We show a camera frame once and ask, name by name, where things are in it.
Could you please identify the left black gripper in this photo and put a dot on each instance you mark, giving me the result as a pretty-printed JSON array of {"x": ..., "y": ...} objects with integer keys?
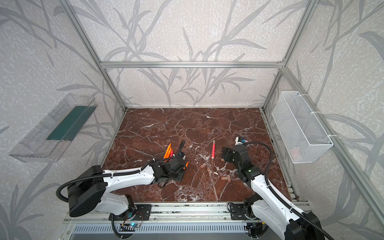
[{"x": 177, "y": 162}]

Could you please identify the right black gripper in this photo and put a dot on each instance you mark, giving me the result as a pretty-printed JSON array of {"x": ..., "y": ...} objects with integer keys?
[{"x": 228, "y": 154}]

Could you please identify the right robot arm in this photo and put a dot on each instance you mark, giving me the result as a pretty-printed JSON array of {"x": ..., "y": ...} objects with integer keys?
[{"x": 268, "y": 204}]

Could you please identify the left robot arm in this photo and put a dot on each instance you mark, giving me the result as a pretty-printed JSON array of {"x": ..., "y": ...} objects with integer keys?
[{"x": 94, "y": 189}]

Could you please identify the orange marker far left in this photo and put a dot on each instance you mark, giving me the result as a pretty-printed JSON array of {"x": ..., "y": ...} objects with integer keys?
[{"x": 170, "y": 145}]

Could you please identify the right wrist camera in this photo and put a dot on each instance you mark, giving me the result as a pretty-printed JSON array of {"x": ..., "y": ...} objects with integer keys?
[{"x": 240, "y": 140}]

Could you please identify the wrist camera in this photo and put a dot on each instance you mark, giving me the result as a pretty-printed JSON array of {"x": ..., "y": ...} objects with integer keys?
[
  {"x": 240, "y": 140},
  {"x": 181, "y": 155}
]

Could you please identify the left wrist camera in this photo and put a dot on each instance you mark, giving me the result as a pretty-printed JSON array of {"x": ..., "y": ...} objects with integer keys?
[{"x": 181, "y": 155}]

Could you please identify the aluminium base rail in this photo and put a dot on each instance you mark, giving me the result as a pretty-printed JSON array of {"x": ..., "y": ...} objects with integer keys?
[{"x": 176, "y": 212}]

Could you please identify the white wire mesh basket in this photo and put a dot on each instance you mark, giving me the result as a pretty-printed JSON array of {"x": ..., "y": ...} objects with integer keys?
[{"x": 303, "y": 135}]

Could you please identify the aluminium frame crossbar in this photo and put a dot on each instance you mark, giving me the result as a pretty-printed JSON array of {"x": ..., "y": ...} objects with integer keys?
[{"x": 262, "y": 65}]

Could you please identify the clear plastic wall tray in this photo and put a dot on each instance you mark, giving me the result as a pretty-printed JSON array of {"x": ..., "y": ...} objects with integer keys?
[{"x": 48, "y": 140}]

